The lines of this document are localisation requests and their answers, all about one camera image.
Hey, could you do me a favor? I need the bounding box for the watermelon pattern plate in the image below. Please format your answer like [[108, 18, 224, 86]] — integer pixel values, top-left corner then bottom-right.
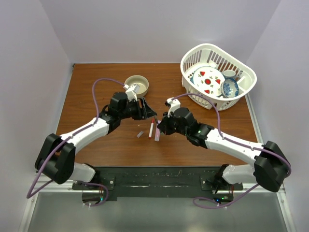
[[191, 66, 225, 97]]

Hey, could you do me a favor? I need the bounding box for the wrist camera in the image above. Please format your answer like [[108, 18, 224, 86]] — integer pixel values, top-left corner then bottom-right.
[[123, 84, 140, 101], [165, 98, 181, 117]]

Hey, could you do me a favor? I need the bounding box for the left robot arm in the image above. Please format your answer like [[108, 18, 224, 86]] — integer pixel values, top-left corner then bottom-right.
[[35, 92, 157, 189]]

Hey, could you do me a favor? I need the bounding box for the pink highlighter pen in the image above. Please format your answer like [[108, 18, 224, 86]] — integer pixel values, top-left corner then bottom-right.
[[154, 125, 161, 142]]

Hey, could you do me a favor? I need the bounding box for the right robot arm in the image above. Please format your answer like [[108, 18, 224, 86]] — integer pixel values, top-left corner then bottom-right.
[[157, 107, 291, 192]]

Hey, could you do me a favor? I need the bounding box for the beige ceramic bowl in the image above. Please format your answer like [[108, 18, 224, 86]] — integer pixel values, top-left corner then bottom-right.
[[125, 75, 149, 98]]

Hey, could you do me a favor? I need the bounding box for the white red marker pen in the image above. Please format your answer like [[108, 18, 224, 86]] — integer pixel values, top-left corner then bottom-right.
[[148, 118, 155, 139]]

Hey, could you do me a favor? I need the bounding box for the white plastic dish rack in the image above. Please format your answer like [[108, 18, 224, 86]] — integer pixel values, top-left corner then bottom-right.
[[180, 43, 257, 111]]

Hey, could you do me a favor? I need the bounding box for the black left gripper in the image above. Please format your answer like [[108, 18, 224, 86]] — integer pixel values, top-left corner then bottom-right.
[[119, 97, 156, 121]]

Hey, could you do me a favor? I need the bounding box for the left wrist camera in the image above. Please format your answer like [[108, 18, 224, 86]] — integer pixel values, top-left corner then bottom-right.
[[123, 84, 140, 101]]

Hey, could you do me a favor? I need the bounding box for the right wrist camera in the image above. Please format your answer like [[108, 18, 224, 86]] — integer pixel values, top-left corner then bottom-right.
[[165, 98, 181, 117]]

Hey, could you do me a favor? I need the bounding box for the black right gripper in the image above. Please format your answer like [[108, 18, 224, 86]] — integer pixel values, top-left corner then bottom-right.
[[158, 110, 189, 136]]

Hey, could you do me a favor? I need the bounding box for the white mug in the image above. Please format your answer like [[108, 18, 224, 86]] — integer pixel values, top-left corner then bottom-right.
[[223, 70, 236, 79]]

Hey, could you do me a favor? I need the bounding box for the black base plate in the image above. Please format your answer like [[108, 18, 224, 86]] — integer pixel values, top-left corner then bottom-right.
[[72, 166, 244, 203]]

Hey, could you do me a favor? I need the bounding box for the blue floral bowl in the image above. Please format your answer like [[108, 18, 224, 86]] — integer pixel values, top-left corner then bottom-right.
[[221, 78, 239, 98]]

